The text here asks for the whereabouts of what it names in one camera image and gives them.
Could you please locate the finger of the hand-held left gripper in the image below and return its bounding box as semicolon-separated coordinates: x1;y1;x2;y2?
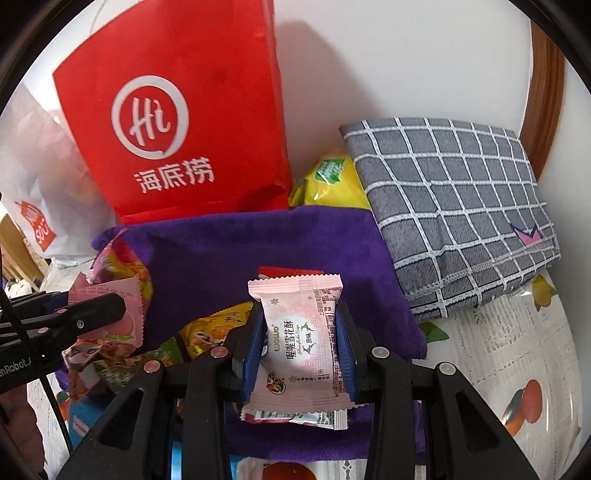
0;290;70;324
28;293;127;347

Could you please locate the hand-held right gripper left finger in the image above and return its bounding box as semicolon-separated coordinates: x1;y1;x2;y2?
55;302;269;480

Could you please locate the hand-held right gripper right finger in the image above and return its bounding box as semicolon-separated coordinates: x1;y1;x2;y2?
335;302;541;480

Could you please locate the pink white snack packet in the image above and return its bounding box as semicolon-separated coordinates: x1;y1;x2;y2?
69;272;146;347

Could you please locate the pale pink snack packet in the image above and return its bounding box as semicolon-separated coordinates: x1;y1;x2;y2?
245;272;349;411

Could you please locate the long pink bear snack packet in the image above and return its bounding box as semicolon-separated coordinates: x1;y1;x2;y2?
62;335;144;402

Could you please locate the yellow triangular snack packet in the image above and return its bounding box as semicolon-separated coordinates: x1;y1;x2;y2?
178;302;254;365

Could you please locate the green triangular snack packet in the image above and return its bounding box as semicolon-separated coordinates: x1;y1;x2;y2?
99;337;185;393

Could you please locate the large pink snack bag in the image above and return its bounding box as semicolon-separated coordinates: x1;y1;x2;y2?
90;228;153;324

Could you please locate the person's left hand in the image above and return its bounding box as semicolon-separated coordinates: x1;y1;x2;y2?
0;383;44;480

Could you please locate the purple towel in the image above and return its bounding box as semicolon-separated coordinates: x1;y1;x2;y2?
55;205;428;462

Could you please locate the white plastic shopping bag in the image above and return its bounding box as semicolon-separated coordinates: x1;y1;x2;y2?
0;83;116;268

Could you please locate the fruit print table cover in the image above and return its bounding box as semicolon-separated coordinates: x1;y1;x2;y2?
28;272;583;480

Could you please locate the yellow snack bag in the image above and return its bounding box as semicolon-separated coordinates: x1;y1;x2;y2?
288;147;372;210

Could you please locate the grey checked folded cloth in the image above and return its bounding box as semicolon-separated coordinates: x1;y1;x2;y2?
339;117;561;324

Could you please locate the red paper bag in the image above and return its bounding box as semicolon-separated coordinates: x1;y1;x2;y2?
52;0;293;226

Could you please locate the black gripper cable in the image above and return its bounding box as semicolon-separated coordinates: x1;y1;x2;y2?
0;277;75;455

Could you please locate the brown wooden door frame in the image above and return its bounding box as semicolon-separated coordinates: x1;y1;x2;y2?
517;21;566;181

